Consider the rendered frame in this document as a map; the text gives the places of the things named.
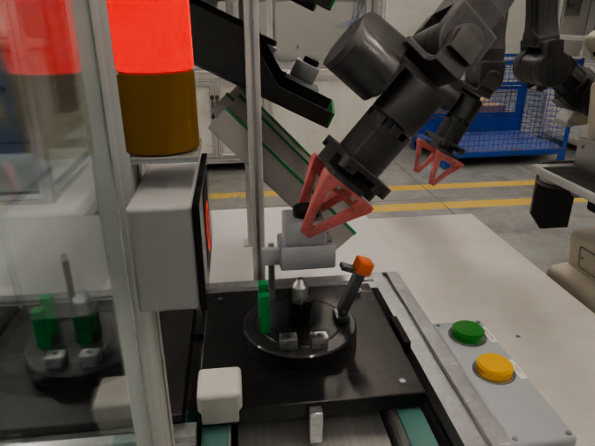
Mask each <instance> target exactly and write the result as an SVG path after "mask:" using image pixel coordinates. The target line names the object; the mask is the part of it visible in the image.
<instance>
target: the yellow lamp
mask: <svg viewBox="0 0 595 446"><path fill-rule="evenodd" d="M116 76H117V82H118V90H119V97H120V109H121V116H122V123H123V130H124V136H125V144H126V150H127V152H128V154H131V155H137V156H146V157H158V156H170V155H176V154H182V153H186V152H189V151H192V150H194V149H196V148H197V147H198V146H199V145H200V141H199V130H198V117H197V95H196V83H195V72H194V71H193V70H192V69H189V70H184V71H176V72H163V73H125V72H123V73H119V75H116Z"/></svg>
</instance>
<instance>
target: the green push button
mask: <svg viewBox="0 0 595 446"><path fill-rule="evenodd" d="M484 334H485V331H484V329H483V328H482V327H481V326H480V325H479V324H477V323H475V322H473V321H469V320H460V321H457V322H455V323H454V324H453V325H452V336H453V337H454V338H455V339H457V340H458V341H460V342H464V343H468V344H477V343H480V342H482V341H483V339H484Z"/></svg>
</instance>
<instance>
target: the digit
mask: <svg viewBox="0 0 595 446"><path fill-rule="evenodd" d="M204 204H205V226H206V239H207V250H208V262H209V274H210V264H211V252H212V241H211V228H210V216H209V204H208V191H207V179H206V176H205V188H204Z"/></svg>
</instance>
